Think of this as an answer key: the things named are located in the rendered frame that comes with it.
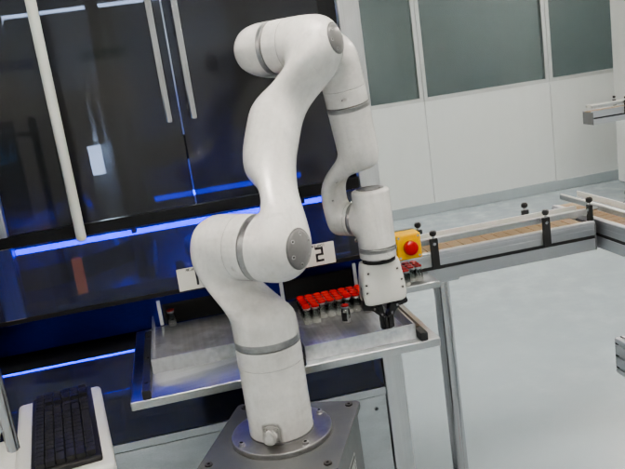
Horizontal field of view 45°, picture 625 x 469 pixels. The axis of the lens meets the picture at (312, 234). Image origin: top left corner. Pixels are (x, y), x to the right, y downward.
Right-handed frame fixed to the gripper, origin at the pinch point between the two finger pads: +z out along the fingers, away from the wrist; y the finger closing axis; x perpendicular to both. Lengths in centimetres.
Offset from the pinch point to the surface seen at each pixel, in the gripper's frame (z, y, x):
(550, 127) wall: 36, -307, -495
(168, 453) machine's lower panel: 38, 57, -35
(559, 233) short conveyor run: 1, -69, -46
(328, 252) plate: -9.4, 4.5, -35.4
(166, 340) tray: 4, 51, -31
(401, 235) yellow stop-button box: -10.3, -16.1, -35.0
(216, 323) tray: 4, 38, -36
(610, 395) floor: 94, -119, -106
